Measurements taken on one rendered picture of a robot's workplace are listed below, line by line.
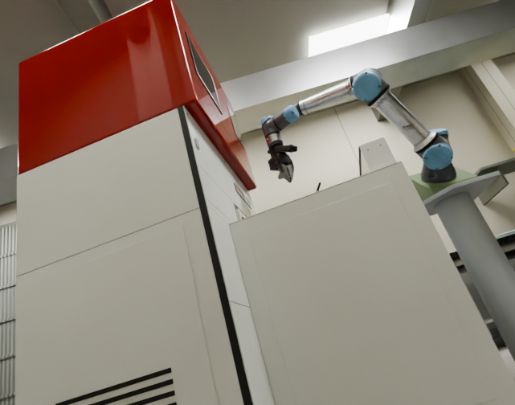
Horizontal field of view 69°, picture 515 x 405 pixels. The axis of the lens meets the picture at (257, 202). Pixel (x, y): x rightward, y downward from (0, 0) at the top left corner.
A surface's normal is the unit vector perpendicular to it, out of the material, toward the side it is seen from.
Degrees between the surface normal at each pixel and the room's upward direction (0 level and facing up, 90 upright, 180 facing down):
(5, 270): 90
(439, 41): 90
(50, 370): 90
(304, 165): 90
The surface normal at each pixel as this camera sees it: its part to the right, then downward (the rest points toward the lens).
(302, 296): -0.26, -0.35
